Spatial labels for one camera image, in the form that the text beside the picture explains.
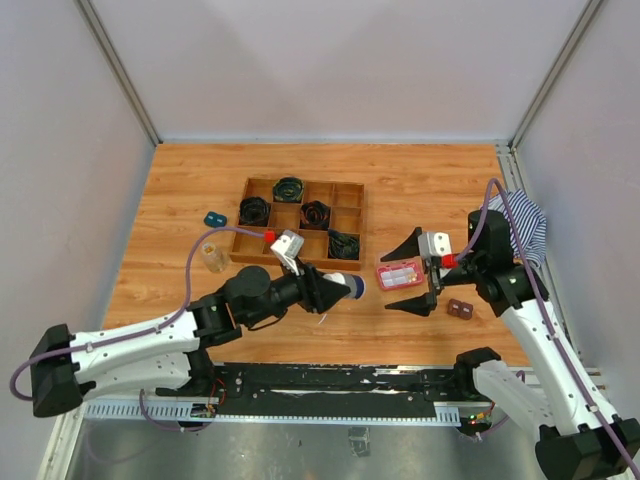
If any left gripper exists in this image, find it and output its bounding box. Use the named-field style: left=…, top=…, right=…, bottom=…
left=244, top=254, right=351, bottom=327

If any pink pill organizer box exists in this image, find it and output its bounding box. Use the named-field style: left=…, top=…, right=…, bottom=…
left=375, top=256, right=425, bottom=291

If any white cap pill bottle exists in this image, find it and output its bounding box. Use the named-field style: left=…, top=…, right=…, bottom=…
left=323, top=272, right=366, bottom=300

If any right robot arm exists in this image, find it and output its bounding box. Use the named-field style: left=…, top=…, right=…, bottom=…
left=382, top=210, right=639, bottom=479

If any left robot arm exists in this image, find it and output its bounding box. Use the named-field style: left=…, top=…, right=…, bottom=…
left=29, top=264, right=365, bottom=418

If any brown pill box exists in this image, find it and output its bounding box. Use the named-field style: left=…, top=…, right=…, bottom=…
left=447, top=298, right=474, bottom=320

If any wooden compartment tray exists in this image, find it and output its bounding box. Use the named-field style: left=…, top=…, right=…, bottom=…
left=231, top=177, right=365, bottom=272

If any striped cloth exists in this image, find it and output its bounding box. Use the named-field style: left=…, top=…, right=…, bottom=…
left=506, top=189, right=547, bottom=269

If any teal bottle cap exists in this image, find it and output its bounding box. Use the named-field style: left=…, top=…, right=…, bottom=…
left=203, top=211, right=228, bottom=229

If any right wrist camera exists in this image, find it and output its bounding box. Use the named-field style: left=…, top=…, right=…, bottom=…
left=418, top=231, right=452, bottom=259

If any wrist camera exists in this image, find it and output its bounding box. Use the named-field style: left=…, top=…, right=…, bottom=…
left=270, top=230, right=304, bottom=276
left=418, top=231, right=452, bottom=259

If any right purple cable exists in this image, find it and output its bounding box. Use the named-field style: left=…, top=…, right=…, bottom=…
left=442, top=178, right=640, bottom=480

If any purple cable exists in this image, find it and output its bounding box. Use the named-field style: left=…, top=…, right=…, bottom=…
left=9, top=225, right=277, bottom=433
left=442, top=178, right=640, bottom=480

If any black coiled cable right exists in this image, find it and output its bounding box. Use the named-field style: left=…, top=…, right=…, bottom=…
left=327, top=229, right=361, bottom=260

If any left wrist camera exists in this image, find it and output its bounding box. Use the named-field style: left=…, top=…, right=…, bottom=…
left=270, top=230, right=304, bottom=276

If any black red coiled cable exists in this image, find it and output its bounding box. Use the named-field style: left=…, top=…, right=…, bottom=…
left=299, top=199, right=332, bottom=231

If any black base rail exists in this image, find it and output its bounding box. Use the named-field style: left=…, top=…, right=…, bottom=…
left=139, top=361, right=516, bottom=426

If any black green coiled cable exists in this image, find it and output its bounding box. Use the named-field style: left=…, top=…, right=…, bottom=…
left=272, top=175, right=306, bottom=203

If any black coiled cable left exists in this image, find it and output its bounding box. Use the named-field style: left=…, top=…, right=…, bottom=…
left=237, top=195, right=272, bottom=225

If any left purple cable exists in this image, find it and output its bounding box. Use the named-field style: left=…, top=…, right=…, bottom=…
left=9, top=225, right=277, bottom=433

